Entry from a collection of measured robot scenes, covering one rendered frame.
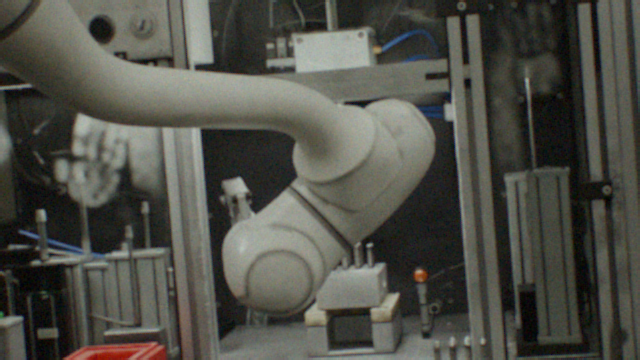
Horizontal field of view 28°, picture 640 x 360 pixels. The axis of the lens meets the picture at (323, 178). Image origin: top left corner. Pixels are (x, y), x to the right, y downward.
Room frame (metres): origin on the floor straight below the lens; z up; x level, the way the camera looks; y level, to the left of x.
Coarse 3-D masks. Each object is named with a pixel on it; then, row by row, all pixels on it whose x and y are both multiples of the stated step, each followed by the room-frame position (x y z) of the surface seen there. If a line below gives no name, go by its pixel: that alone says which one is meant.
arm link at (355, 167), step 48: (48, 0) 1.10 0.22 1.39; (0, 48) 1.09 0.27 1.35; (48, 48) 1.11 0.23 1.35; (96, 48) 1.17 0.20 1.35; (48, 96) 1.17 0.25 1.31; (96, 96) 1.17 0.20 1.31; (144, 96) 1.20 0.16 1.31; (192, 96) 1.24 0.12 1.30; (240, 96) 1.27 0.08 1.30; (288, 96) 1.31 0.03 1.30; (336, 144) 1.35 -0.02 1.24; (384, 144) 1.38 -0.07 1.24; (432, 144) 1.42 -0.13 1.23; (336, 192) 1.37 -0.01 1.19; (384, 192) 1.39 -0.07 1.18
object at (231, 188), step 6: (240, 180) 1.67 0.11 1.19; (222, 186) 1.68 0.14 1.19; (228, 186) 1.65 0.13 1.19; (234, 186) 1.65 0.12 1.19; (240, 186) 1.65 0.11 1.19; (228, 192) 1.63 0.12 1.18; (234, 192) 1.62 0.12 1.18; (246, 192) 1.60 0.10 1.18; (234, 198) 1.59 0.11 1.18; (246, 198) 1.60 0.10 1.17
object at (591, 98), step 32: (608, 0) 1.70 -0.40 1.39; (608, 32) 1.70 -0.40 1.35; (608, 64) 1.70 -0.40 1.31; (608, 96) 1.70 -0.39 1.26; (608, 128) 1.70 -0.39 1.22; (608, 160) 1.70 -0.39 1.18; (608, 224) 1.71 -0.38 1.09; (608, 256) 1.71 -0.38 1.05; (608, 288) 1.70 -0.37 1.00; (224, 320) 2.19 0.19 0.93; (608, 320) 1.70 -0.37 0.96; (608, 352) 1.70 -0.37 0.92
